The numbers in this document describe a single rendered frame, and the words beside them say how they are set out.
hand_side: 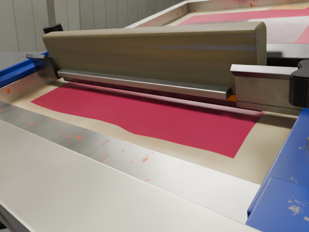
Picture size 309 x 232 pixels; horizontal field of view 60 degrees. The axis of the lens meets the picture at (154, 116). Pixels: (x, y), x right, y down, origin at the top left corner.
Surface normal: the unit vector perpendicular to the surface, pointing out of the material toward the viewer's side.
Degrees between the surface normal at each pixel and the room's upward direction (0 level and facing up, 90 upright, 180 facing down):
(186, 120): 19
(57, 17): 90
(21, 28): 90
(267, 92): 109
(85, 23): 90
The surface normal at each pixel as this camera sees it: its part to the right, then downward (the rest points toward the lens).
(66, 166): -0.21, -0.85
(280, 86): -0.61, 0.50
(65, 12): 0.73, 0.18
